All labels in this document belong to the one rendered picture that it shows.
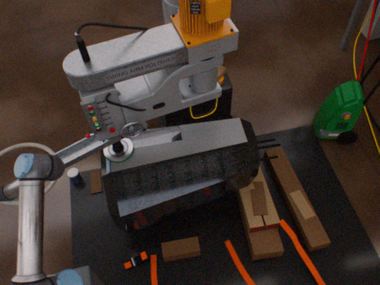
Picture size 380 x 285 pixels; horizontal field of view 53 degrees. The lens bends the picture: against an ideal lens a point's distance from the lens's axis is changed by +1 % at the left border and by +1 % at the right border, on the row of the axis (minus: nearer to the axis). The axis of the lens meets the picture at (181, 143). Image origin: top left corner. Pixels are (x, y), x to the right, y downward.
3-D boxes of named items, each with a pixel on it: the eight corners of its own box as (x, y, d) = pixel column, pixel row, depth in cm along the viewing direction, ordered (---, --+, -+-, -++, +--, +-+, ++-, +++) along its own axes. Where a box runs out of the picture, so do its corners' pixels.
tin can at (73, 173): (81, 184, 350) (76, 177, 340) (70, 183, 351) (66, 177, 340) (83, 174, 356) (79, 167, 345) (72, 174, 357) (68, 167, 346)
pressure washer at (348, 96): (347, 116, 379) (381, 48, 307) (354, 145, 359) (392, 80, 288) (310, 116, 382) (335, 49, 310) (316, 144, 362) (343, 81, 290)
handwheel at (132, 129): (141, 123, 246) (138, 108, 234) (145, 135, 240) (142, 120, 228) (119, 130, 244) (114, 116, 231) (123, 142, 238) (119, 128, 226)
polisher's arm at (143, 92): (210, 87, 269) (211, 32, 229) (223, 110, 257) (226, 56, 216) (111, 119, 258) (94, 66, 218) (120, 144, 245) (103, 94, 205)
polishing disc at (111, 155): (107, 136, 277) (106, 135, 276) (135, 137, 275) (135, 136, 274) (101, 161, 265) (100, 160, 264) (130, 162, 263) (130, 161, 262)
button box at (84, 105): (105, 127, 232) (94, 97, 209) (106, 131, 231) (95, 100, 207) (92, 132, 231) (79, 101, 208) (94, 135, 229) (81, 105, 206)
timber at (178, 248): (164, 262, 304) (162, 257, 295) (162, 247, 311) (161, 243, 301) (200, 255, 306) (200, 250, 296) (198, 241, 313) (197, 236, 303)
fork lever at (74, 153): (141, 108, 260) (139, 105, 256) (149, 129, 250) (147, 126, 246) (55, 154, 265) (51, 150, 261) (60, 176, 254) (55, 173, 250)
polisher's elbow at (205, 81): (186, 75, 252) (184, 52, 236) (214, 70, 253) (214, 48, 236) (190, 95, 241) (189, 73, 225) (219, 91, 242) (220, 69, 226)
